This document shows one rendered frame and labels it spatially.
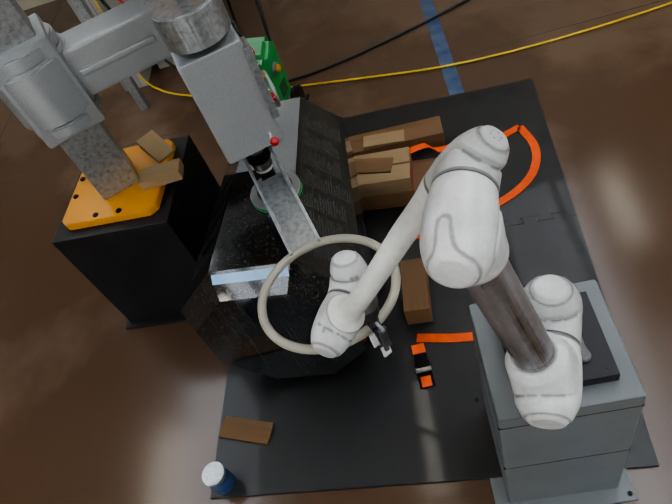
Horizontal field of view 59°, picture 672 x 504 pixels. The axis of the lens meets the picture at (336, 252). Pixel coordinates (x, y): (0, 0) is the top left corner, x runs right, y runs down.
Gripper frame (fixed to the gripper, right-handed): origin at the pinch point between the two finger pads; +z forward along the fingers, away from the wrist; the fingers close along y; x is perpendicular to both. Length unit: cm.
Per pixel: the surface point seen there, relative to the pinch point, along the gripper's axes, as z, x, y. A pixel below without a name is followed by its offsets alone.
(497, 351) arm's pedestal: 5.0, -23.9, -25.7
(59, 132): -48, 38, 148
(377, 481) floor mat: 82, 22, 6
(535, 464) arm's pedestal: 46, -17, -43
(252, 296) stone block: 5, 18, 57
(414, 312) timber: 67, -39, 48
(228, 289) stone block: 2, 24, 65
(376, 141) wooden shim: 57, -105, 152
